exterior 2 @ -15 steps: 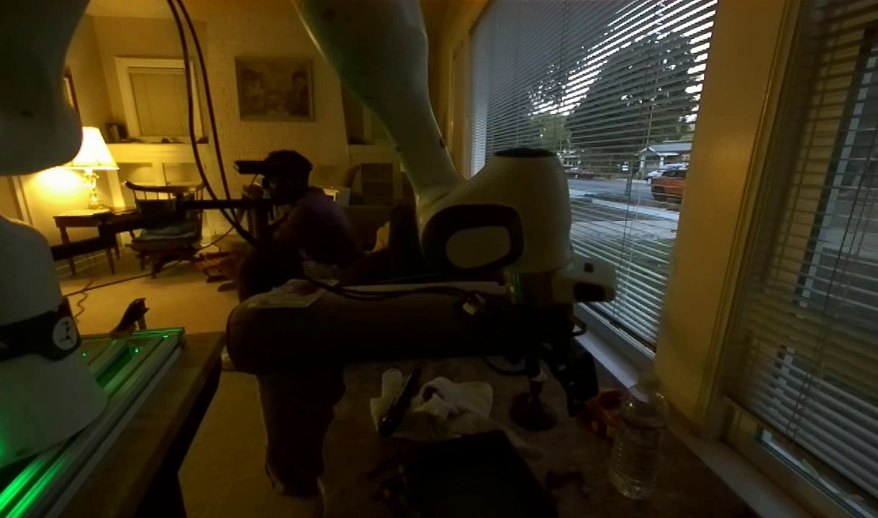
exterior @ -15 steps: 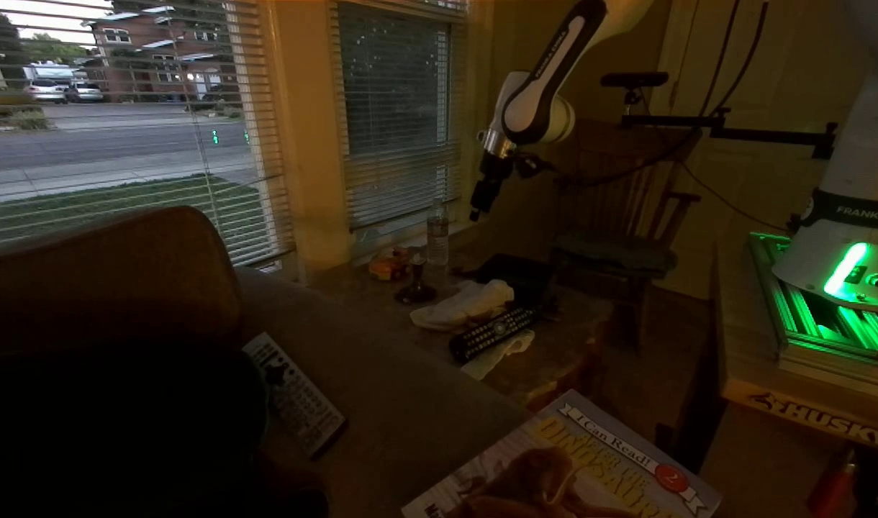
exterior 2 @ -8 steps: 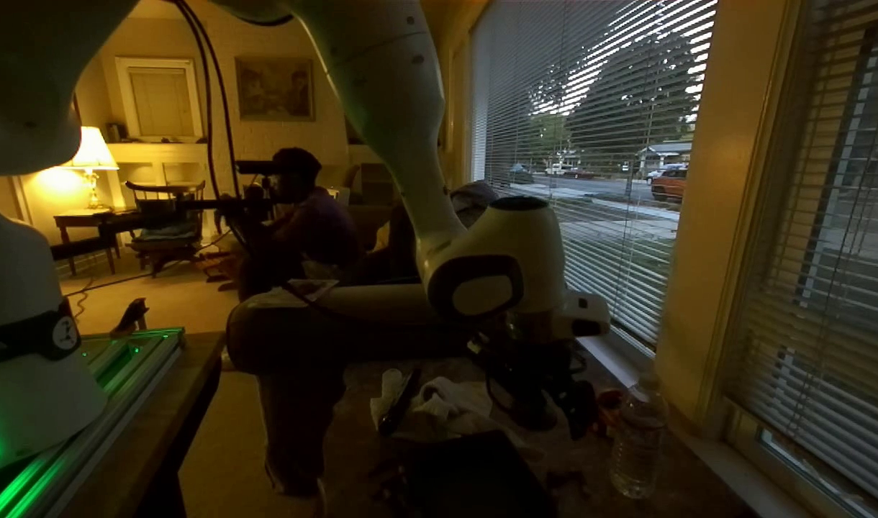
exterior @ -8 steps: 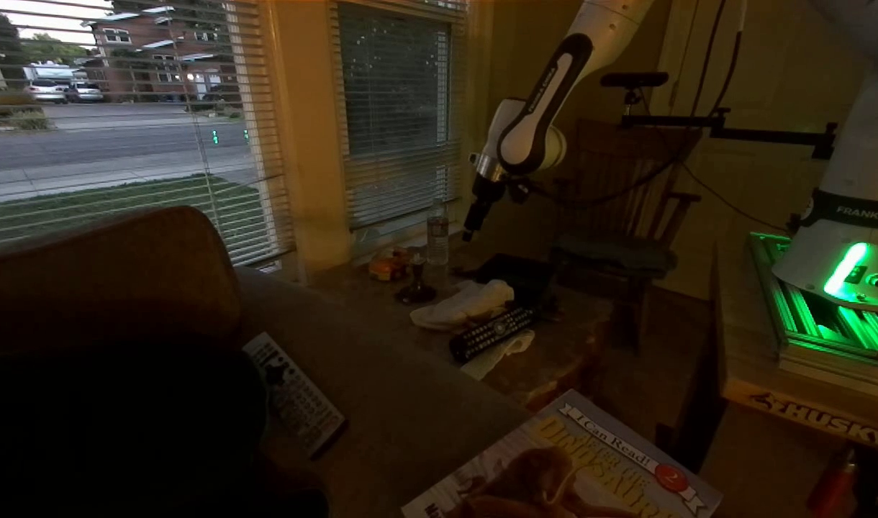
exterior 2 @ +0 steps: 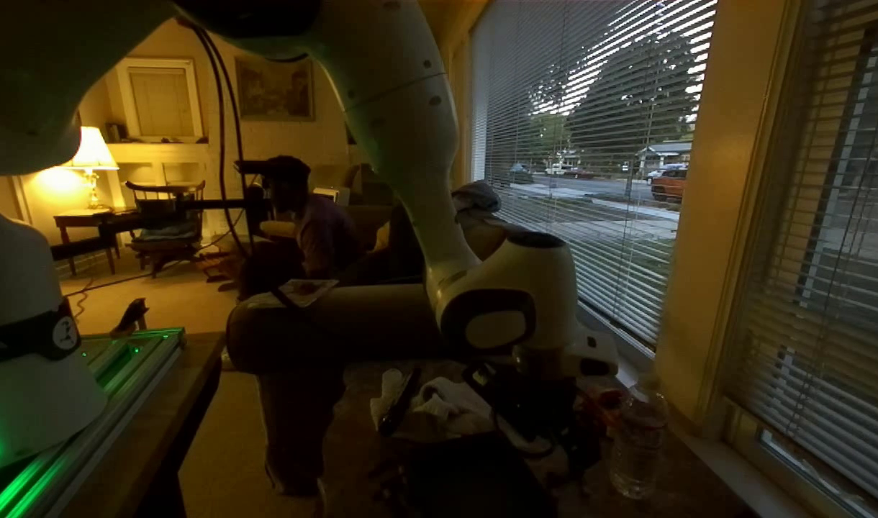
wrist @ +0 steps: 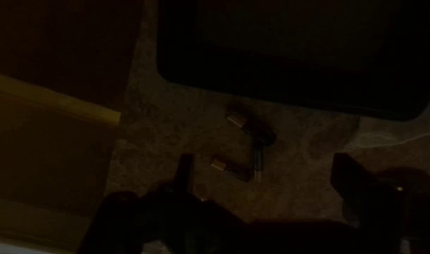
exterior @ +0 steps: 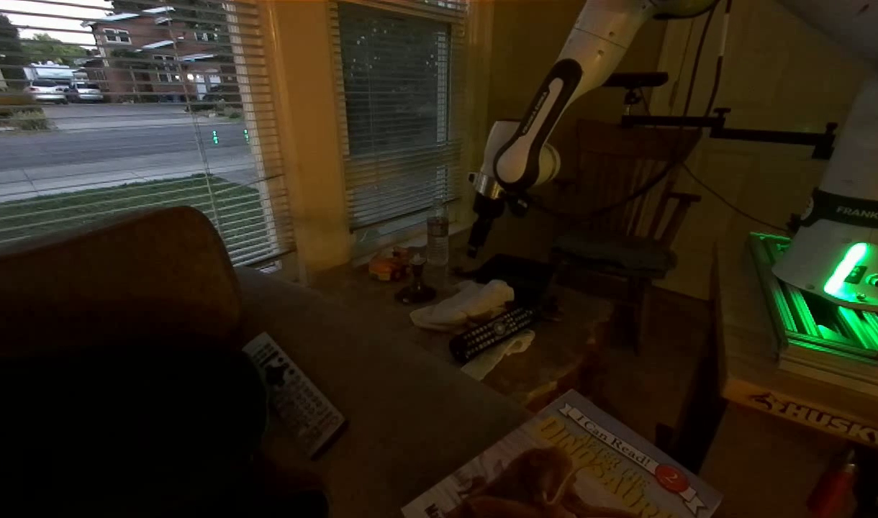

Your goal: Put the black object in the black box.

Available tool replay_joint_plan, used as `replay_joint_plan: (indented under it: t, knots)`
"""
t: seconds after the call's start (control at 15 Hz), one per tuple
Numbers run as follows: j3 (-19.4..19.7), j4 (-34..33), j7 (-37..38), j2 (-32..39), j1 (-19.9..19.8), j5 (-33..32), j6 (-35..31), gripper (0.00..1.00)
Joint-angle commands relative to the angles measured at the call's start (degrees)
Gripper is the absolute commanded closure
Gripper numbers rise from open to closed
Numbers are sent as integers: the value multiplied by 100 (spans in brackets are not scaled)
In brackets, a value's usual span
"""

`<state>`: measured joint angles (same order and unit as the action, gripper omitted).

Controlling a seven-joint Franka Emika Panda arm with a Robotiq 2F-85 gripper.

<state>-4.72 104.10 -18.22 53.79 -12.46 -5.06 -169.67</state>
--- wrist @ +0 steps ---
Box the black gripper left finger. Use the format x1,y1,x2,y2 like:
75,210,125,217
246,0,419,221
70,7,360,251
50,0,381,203
173,152,197,203

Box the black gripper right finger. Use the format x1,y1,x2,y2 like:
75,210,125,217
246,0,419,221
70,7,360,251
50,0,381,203
329,152,403,227

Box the crumpled white cloth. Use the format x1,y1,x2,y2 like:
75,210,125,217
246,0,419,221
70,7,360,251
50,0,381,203
349,124,430,152

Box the yellowish wooden ledge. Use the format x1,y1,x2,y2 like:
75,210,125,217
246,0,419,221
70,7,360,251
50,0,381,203
0,69,122,241

